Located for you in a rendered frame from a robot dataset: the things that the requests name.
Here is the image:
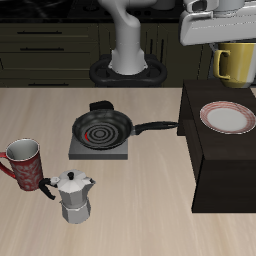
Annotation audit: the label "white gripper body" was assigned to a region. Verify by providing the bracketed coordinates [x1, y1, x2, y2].
[179, 5, 256, 47]

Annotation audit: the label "white and yellow mug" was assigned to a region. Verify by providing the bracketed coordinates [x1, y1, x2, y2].
[212, 41, 256, 89]

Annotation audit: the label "white plate with red rim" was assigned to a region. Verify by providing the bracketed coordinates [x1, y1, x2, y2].
[199, 100, 256, 136]

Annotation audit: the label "dark grey stove plate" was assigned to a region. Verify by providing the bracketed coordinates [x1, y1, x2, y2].
[68, 132, 130, 161]

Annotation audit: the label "red patterned mug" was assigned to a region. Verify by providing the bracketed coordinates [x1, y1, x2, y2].
[0, 138, 45, 192]

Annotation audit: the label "dark wooden cabinet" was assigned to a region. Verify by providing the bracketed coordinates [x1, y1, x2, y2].
[176, 78, 256, 214]

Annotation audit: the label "round black stove knob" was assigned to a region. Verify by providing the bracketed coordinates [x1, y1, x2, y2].
[88, 100, 115, 113]

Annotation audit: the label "black frying pan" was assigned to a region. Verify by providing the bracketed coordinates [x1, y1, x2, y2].
[71, 108, 180, 151]

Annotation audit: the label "dark kitchen cupboards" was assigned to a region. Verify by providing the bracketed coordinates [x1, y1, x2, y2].
[0, 0, 256, 89]

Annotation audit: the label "silver moka pot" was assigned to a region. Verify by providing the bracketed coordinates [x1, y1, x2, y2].
[38, 168, 97, 225]

